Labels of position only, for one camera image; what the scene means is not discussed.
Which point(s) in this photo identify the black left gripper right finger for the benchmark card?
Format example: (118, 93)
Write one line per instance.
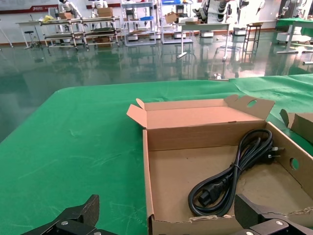
(264, 222)

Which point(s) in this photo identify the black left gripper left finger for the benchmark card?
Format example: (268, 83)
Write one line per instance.
(73, 225)

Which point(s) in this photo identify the open brown cardboard box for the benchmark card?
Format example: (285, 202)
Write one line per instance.
(303, 127)
(190, 176)

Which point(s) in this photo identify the flat cardboard box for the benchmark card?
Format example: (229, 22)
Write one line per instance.
(65, 16)

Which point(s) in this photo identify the closed cardboard box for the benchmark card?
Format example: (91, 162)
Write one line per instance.
(105, 12)

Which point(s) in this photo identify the open cardboard box on shelf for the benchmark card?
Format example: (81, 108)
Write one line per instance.
(172, 17)

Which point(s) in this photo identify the green table cloth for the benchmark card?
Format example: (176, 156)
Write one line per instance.
(73, 147)
(281, 90)

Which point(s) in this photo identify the black round stool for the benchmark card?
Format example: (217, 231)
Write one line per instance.
(30, 33)

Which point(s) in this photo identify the table with green cover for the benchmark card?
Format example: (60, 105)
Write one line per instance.
(296, 23)

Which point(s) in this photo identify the white shelf rack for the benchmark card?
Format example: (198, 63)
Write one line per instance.
(176, 34)
(139, 29)

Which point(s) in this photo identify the white desk with legs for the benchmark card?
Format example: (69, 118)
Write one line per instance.
(205, 24)

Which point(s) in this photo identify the white background table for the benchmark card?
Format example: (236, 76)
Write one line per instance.
(27, 23)

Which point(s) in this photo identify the yellow bag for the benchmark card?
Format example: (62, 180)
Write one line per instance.
(48, 18)

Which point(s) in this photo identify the white robot on base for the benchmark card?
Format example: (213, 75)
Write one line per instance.
(217, 12)

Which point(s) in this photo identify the white humanoid robot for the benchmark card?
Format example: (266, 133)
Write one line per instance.
(67, 7)
(99, 5)

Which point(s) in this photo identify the blue tray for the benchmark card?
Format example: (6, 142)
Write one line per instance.
(144, 18)

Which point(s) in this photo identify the black frame stand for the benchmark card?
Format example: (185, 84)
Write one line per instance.
(253, 27)

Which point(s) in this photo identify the pipe frame rack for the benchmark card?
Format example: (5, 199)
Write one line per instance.
(80, 24)

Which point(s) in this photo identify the red wall banner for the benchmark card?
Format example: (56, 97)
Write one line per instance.
(29, 8)

